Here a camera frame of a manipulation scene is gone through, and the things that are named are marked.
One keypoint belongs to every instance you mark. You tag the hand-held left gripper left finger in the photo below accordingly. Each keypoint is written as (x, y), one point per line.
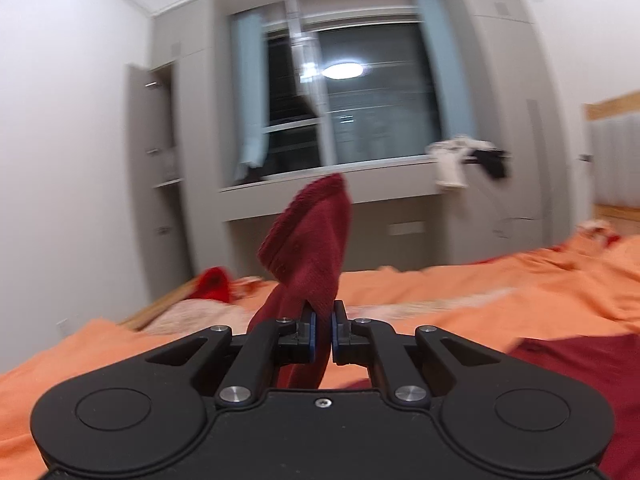
(312, 336)

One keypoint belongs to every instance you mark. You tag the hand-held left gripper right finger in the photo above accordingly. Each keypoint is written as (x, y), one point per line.
(334, 340)

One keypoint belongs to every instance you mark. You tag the dark red garment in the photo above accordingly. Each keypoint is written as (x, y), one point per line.
(310, 240)

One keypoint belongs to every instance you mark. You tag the bright red cloth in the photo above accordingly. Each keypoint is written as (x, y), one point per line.
(212, 285)

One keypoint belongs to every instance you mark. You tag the orange bed sheet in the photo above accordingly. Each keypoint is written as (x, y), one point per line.
(450, 280)

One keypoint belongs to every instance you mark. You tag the white clothing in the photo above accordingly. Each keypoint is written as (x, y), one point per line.
(452, 162)

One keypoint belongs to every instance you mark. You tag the grey cabinet door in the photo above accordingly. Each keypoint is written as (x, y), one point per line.
(145, 185)

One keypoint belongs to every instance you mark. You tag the large window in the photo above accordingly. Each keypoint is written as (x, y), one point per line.
(380, 110)

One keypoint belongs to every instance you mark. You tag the black clothing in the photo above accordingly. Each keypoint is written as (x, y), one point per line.
(495, 162)

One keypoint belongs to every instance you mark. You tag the light blue curtain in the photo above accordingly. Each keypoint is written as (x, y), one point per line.
(447, 65)
(250, 95)

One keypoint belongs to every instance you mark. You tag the open window sash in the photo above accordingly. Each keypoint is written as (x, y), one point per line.
(305, 60)

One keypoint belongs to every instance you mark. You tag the patterned orange pillow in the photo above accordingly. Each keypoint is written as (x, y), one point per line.
(600, 232)

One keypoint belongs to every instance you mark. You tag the grey built-in cabinet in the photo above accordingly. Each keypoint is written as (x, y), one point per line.
(500, 85)

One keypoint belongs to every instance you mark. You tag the white folding door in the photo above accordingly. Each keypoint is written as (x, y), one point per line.
(615, 160)

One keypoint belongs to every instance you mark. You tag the white wall plate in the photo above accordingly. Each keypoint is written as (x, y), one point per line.
(406, 228)

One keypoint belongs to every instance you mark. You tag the wooden bed frame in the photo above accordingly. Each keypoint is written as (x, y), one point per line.
(150, 312)

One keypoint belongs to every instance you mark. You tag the wooden door frame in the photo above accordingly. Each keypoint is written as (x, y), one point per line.
(610, 106)

